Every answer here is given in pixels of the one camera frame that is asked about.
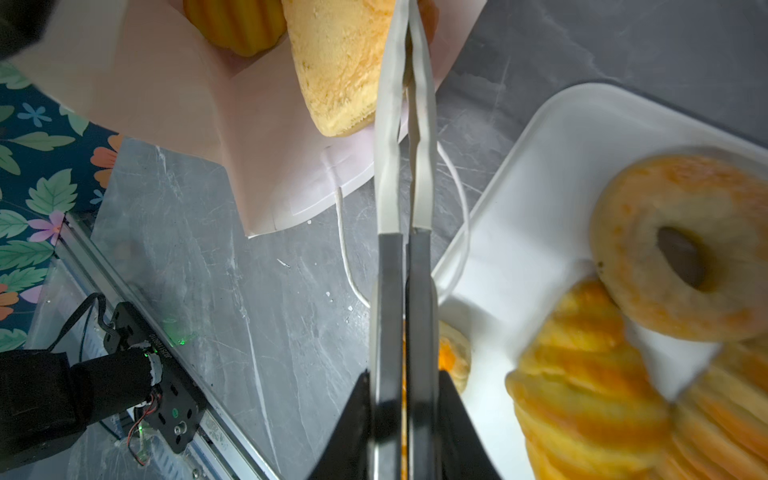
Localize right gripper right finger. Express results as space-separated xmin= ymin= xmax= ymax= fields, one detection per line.
xmin=438 ymin=371 xmax=500 ymax=480

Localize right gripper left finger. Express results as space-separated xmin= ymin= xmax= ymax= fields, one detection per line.
xmin=308 ymin=371 xmax=371 ymax=480

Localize metal tongs white tips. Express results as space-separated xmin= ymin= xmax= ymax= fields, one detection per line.
xmin=368 ymin=1 xmax=443 ymax=479

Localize yellow croissant bread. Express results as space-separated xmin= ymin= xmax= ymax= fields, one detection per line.
xmin=505 ymin=277 xmax=670 ymax=479

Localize ring donut bread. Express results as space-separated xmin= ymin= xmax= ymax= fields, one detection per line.
xmin=589 ymin=155 xmax=767 ymax=342

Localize pale cream bread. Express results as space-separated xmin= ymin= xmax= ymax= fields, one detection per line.
xmin=281 ymin=0 xmax=439 ymax=139

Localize small yellow bun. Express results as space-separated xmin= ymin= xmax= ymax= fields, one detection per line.
xmin=183 ymin=0 xmax=287 ymax=58

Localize red white paper bag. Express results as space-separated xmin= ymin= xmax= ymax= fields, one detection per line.
xmin=8 ymin=0 xmax=488 ymax=239

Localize long twisted bread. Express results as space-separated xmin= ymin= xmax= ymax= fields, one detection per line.
xmin=648 ymin=336 xmax=767 ymax=479

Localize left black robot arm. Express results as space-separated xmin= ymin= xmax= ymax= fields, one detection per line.
xmin=1 ymin=349 xmax=156 ymax=472

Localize white rectangular tray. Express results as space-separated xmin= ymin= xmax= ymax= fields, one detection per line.
xmin=434 ymin=83 xmax=767 ymax=479

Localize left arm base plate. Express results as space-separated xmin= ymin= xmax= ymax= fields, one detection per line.
xmin=104 ymin=301 xmax=208 ymax=454

